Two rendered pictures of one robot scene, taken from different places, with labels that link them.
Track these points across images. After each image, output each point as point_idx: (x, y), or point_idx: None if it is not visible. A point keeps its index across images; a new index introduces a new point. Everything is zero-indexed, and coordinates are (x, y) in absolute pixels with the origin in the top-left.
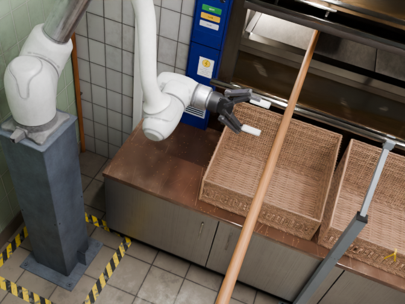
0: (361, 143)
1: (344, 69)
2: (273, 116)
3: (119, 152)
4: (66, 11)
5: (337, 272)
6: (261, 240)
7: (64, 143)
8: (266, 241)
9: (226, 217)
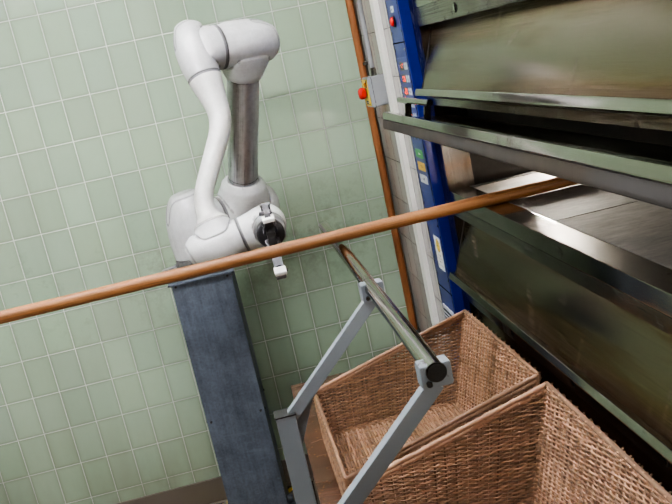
0: (553, 392)
1: (507, 218)
2: (485, 337)
3: (334, 375)
4: (228, 145)
5: None
6: None
7: (212, 298)
8: None
9: (317, 467)
